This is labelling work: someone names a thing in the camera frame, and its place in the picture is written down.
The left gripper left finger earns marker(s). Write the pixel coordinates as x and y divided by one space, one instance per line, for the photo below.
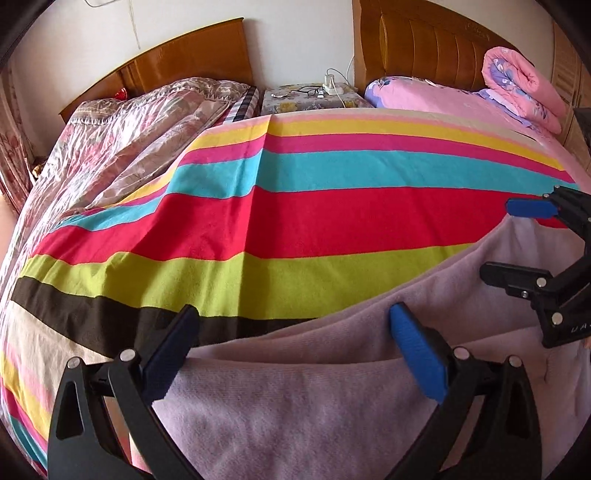
83 443

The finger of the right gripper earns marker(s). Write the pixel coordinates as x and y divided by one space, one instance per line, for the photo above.
531 208

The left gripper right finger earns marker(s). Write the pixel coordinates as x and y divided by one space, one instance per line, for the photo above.
485 425

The mauve pink pants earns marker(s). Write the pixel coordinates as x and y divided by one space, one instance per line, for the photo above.
332 398

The rolled pink floral blanket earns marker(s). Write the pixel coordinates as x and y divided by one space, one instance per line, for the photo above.
514 83

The wooden louvered cabinet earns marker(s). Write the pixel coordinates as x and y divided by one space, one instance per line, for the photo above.
571 79

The pink floral pillow bedding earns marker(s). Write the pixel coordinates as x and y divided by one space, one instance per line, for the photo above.
409 93

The right wooden headboard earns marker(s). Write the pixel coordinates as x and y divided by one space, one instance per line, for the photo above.
419 39

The wooden headboard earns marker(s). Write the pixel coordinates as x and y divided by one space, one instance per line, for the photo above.
419 39
218 51

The white power strip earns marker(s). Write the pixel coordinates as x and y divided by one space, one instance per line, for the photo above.
331 87

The cluttered nightstand top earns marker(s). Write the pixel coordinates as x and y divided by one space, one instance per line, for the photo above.
304 97

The rainbow striped bed sheet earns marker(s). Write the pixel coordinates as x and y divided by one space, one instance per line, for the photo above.
268 222

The floral pink curtain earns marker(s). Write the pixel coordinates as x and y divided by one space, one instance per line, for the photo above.
16 152

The plaid checkered blanket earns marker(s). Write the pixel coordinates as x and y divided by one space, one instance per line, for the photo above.
245 108

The pink floral shiny quilt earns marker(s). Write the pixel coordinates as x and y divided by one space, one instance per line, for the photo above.
108 149

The left wooden headboard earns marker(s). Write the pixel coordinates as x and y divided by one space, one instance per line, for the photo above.
218 51

